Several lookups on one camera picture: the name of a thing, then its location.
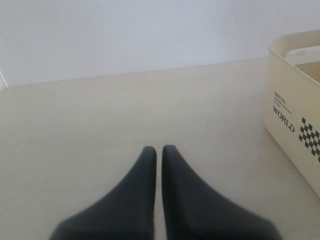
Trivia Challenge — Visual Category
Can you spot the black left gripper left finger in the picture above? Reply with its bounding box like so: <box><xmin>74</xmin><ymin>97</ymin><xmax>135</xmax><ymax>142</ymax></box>
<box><xmin>50</xmin><ymin>146</ymin><xmax>157</xmax><ymax>240</ymax></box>

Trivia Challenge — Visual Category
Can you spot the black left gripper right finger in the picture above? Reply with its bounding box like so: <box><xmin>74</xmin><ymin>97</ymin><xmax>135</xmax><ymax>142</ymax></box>
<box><xmin>161</xmin><ymin>145</ymin><xmax>278</xmax><ymax>240</ymax></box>

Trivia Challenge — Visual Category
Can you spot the cream plastic bin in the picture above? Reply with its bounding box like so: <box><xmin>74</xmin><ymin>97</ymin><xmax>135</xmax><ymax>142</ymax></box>
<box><xmin>264</xmin><ymin>30</ymin><xmax>320</xmax><ymax>194</ymax></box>

